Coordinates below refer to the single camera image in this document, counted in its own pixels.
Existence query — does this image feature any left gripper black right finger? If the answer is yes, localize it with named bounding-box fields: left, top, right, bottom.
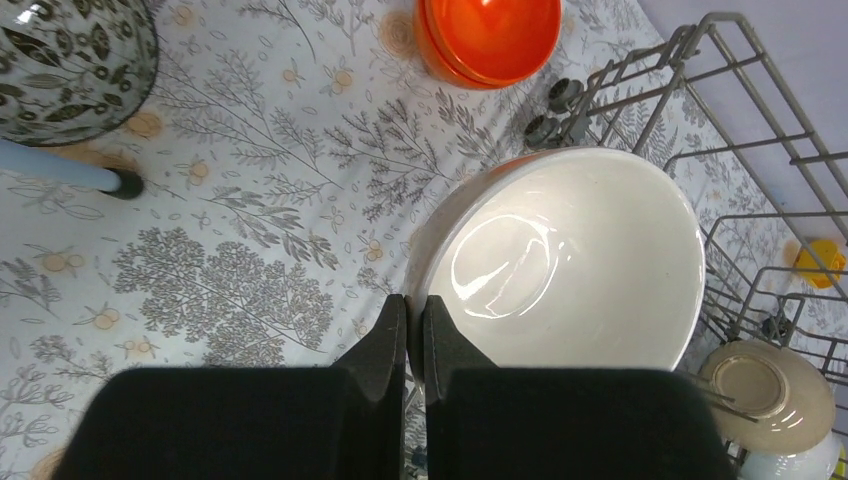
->
left=422, top=296, right=732, bottom=479

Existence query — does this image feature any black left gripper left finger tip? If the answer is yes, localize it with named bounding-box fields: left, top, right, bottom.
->
left=54, top=294, right=407, bottom=479

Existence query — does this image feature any beige bowl with leaf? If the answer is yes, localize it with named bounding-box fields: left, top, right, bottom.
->
left=404, top=147, right=706, bottom=379

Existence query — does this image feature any plain beige bowl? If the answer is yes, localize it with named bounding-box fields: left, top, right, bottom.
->
left=699, top=340, right=836, bottom=455

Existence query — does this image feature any orange bowl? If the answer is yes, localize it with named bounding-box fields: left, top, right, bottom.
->
left=423, top=0, right=563, bottom=88
left=413, top=1, right=501, bottom=90

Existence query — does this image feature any yellow clip on rack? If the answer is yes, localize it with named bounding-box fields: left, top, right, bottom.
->
left=793, top=239, right=847, bottom=289

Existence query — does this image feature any floral tablecloth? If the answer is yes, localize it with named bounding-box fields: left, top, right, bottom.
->
left=1, top=1, right=847, bottom=479

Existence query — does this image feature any white bowl back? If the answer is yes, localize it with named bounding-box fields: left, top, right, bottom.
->
left=738, top=433, right=843, bottom=480

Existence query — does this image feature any light blue tripod stand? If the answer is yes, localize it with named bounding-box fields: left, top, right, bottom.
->
left=1, top=139, right=144, bottom=200

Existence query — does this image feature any speckled stone coaster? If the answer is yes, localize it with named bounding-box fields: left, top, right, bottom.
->
left=1, top=0, right=159, bottom=147

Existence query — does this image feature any grey wire dish rack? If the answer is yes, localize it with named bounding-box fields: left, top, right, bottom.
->
left=524, top=12, right=847, bottom=479

